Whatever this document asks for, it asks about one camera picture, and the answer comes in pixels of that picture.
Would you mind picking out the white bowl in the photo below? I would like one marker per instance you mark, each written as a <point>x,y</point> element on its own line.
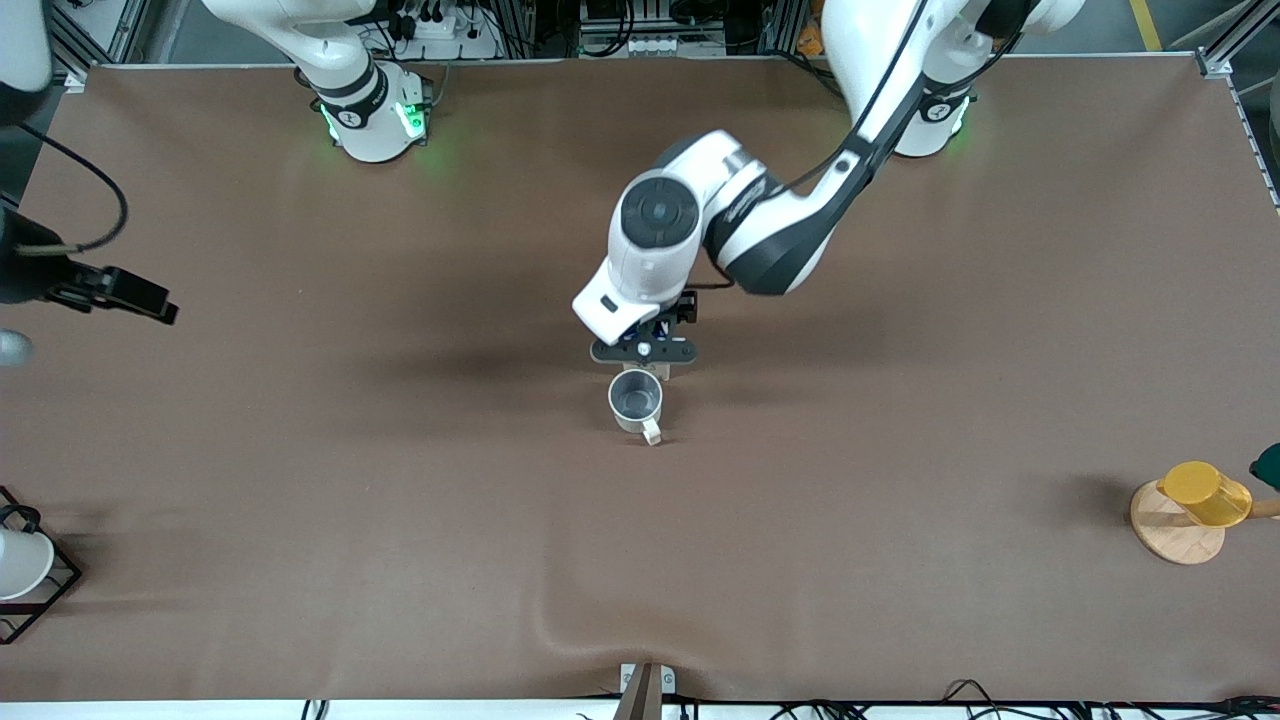
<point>20,565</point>

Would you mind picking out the white power strip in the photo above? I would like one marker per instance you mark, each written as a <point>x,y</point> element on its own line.
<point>445,35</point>

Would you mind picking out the yellow plastic cup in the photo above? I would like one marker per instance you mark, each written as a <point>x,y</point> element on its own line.
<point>1205,493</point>

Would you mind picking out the brown camera pole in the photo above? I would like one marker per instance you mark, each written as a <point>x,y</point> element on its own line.
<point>640,700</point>

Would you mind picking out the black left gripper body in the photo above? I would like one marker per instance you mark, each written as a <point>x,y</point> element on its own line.
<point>683,308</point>

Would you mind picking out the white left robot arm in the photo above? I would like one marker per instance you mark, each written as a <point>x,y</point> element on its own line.
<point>660,230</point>

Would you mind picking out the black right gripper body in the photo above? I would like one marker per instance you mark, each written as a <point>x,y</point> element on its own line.
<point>28,272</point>

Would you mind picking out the dark green cup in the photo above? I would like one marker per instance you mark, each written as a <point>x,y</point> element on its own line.
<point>1270,465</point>

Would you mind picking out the white HOME mug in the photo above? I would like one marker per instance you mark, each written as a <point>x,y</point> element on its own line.
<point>636,398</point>

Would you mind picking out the brown table cover sheet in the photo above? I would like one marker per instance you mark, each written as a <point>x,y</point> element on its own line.
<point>400,450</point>

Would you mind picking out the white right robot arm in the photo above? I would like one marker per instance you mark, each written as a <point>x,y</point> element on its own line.
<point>360,110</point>

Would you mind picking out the wooden stand rod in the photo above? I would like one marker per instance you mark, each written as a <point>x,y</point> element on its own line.
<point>1266,509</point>

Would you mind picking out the aluminium frame profile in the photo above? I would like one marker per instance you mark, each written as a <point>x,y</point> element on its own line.
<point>90,45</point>
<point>1230,45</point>

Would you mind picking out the metal mounting bracket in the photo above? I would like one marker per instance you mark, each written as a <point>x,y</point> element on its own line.
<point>628,678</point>

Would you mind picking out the round wooden stand base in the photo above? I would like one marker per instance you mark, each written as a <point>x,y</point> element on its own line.
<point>1165,535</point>

